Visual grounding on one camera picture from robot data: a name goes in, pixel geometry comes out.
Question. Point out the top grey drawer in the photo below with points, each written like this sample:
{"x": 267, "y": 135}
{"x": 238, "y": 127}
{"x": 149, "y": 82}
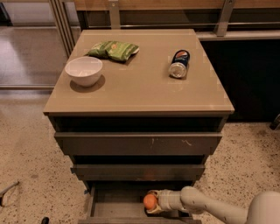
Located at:
{"x": 137, "y": 144}

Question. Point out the bottom grey open drawer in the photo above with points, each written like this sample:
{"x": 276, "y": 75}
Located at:
{"x": 123, "y": 203}

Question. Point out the white bowl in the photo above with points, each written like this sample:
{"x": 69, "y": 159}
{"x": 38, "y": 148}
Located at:
{"x": 84, "y": 71}

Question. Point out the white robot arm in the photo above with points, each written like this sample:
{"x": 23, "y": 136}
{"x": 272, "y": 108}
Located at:
{"x": 264, "y": 208}

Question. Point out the dark object at right edge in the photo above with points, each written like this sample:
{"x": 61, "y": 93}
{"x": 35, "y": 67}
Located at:
{"x": 275, "y": 123}

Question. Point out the grey drawer cabinet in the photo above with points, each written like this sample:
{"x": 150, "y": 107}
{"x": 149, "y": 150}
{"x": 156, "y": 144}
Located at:
{"x": 139, "y": 96}

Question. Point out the green chip bag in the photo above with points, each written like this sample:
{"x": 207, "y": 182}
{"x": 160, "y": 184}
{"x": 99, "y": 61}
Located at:
{"x": 115, "y": 50}

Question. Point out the orange fruit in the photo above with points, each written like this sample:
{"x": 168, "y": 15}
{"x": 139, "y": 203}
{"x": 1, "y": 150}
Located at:
{"x": 150, "y": 201}

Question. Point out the blue pepsi can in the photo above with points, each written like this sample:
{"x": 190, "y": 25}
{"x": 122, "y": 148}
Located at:
{"x": 179, "y": 64}

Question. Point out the metal rod on floor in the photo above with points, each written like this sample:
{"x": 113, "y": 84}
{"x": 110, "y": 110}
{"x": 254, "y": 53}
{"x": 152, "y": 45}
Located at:
{"x": 5, "y": 190}

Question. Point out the middle grey drawer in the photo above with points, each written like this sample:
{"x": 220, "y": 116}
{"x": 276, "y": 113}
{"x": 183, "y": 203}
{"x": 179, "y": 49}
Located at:
{"x": 138, "y": 172}

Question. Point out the black object on floor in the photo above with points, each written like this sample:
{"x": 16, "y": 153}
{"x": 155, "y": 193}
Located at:
{"x": 45, "y": 220}

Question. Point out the wooden metal railing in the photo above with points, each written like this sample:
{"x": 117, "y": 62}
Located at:
{"x": 211, "y": 19}

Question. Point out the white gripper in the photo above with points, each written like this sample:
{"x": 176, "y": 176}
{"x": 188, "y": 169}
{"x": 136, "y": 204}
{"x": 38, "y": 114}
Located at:
{"x": 164, "y": 200}

